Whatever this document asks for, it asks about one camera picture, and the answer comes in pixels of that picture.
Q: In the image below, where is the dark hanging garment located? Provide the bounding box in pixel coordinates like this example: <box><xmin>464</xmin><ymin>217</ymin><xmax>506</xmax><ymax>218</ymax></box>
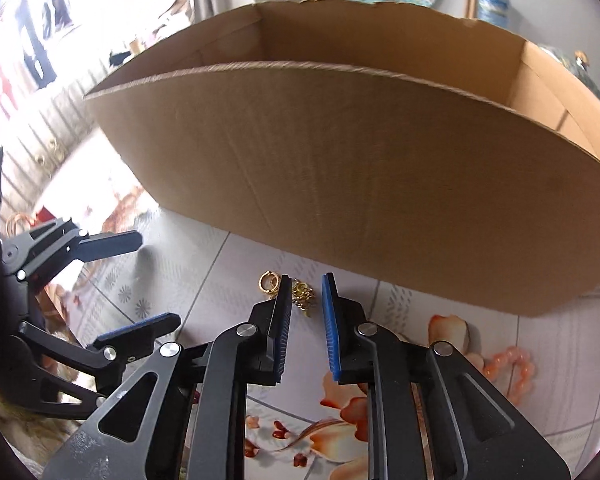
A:
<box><xmin>22</xmin><ymin>0</ymin><xmax>76</xmax><ymax>86</ymax></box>

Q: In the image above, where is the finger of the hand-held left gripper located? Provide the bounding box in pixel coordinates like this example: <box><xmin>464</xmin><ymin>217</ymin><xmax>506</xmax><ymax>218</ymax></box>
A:
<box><xmin>2</xmin><ymin>216</ymin><xmax>143</xmax><ymax>291</ymax></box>
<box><xmin>10</xmin><ymin>312</ymin><xmax>181</xmax><ymax>421</ymax></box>

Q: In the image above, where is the gold hoop earring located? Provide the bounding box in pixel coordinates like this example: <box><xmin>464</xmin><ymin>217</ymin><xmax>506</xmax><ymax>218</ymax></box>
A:
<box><xmin>256</xmin><ymin>270</ymin><xmax>282</xmax><ymax>295</ymax></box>

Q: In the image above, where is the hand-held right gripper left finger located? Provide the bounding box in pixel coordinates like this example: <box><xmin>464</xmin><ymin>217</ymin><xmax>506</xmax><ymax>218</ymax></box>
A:
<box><xmin>42</xmin><ymin>275</ymin><xmax>293</xmax><ymax>480</ymax></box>

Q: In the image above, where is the pink bead bracelet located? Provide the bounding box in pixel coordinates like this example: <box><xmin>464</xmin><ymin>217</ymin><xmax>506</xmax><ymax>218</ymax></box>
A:
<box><xmin>472</xmin><ymin>347</ymin><xmax>537</xmax><ymax>406</ymax></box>

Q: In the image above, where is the gold chain charm cluster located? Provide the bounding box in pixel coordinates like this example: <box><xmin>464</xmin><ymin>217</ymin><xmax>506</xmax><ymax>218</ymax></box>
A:
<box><xmin>291</xmin><ymin>280</ymin><xmax>317</xmax><ymax>317</ymax></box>

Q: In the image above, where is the blue plastic bag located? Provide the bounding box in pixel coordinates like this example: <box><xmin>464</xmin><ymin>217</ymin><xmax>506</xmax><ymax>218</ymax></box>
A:
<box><xmin>475</xmin><ymin>0</ymin><xmax>511</xmax><ymax>26</ymax></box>

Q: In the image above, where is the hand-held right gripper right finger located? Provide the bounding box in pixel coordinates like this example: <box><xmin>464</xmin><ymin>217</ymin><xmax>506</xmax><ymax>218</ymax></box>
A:
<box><xmin>321</xmin><ymin>272</ymin><xmax>571</xmax><ymax>480</ymax></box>

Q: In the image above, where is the brown cardboard box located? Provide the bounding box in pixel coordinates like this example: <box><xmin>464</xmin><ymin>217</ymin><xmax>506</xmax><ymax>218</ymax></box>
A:
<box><xmin>83</xmin><ymin>0</ymin><xmax>600</xmax><ymax>317</ymax></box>

